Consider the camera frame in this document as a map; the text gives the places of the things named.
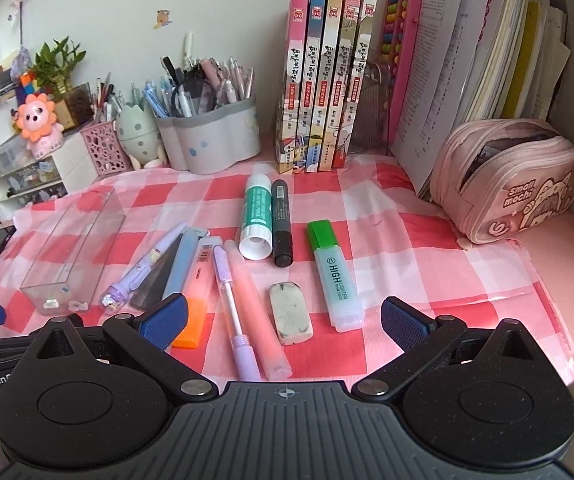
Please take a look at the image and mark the black lead refill case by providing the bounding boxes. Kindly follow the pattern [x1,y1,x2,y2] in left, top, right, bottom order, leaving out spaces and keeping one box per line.
[130,235,182,311]

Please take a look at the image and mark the orange cap highlighter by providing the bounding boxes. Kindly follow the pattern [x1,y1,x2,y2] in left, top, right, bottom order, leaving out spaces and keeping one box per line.
[172,236,222,349]

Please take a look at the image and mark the purple cartoon pen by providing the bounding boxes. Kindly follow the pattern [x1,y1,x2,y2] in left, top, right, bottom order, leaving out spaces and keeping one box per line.
[99,222,187,312]

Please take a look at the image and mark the green cap highlighter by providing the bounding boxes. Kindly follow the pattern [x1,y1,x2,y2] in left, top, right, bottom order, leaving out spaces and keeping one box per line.
[308,220,365,333]

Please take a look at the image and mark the lilac clear gel pen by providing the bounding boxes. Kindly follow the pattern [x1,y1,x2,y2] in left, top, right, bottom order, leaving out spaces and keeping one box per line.
[213,245,261,382]

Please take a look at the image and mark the clear plastic organizer tray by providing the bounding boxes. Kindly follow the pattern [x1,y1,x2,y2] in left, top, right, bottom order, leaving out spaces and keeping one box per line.
[21,188,125,316]

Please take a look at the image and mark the green white glue stick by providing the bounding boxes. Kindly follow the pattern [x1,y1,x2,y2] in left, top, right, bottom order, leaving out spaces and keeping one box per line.
[238,174,273,261]

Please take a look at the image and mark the black marker pen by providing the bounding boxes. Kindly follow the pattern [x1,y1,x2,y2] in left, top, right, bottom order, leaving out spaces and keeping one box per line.
[272,179,293,268]

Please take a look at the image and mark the dirty white eraser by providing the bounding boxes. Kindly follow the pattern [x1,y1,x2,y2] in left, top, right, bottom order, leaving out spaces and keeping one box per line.
[269,282,314,346]

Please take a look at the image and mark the pink checkered table cloth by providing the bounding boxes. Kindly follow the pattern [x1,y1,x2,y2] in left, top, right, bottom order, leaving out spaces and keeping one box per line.
[0,152,574,386]

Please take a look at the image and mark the white mini drawer unit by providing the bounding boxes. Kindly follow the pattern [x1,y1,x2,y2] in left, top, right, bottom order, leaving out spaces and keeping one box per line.
[0,131,98,221]

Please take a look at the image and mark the pink pencil pouch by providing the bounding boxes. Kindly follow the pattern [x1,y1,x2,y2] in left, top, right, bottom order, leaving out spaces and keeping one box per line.
[429,118,574,245]

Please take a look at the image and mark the pink perforated pen holder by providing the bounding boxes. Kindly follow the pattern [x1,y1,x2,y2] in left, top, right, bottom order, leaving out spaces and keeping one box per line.
[80,122,132,178]

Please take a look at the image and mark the grey white flower pen holder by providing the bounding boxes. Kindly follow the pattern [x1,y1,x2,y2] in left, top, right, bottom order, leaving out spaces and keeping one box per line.
[156,96,261,176]

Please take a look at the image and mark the green egg pen holder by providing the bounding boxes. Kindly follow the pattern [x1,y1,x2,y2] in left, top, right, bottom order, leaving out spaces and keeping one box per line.
[116,103,168,170]

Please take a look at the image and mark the pink lion toy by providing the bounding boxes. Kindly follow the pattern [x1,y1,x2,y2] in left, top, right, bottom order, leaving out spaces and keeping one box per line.
[12,93,63,159]

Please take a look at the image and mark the magnifying glass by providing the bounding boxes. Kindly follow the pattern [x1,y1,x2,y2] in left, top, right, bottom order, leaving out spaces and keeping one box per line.
[170,77,215,118]

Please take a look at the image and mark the rubik's cube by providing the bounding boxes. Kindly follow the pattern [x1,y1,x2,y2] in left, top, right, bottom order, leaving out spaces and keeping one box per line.
[16,70,40,105]

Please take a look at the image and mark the white spine comic book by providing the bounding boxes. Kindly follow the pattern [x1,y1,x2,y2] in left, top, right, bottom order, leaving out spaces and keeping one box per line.
[333,0,377,169]

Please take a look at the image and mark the bamboo plant in pot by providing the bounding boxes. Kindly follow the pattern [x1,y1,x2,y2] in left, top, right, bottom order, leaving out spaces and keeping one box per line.
[33,37,93,130]

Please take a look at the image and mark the stack of printed papers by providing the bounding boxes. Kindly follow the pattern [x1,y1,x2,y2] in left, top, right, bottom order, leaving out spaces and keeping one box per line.
[386,0,570,198]

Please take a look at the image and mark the pink abacus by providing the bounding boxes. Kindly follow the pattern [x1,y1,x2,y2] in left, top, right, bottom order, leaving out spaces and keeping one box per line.
[379,0,421,145]

